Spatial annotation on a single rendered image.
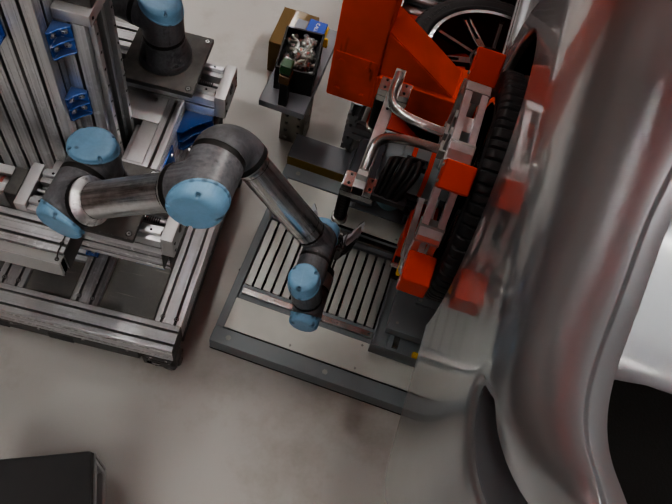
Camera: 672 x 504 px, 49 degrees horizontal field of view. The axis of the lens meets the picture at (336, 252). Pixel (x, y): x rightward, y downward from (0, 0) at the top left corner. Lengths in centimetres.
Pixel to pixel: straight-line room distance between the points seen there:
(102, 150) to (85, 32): 27
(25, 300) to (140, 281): 36
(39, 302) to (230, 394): 70
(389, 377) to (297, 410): 34
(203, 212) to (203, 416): 125
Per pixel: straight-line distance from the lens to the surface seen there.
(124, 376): 265
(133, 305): 251
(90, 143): 181
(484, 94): 191
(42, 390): 268
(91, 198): 167
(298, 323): 178
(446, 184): 170
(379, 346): 253
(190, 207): 144
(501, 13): 308
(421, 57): 241
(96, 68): 192
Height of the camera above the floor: 249
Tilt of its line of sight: 61 degrees down
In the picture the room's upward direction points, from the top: 16 degrees clockwise
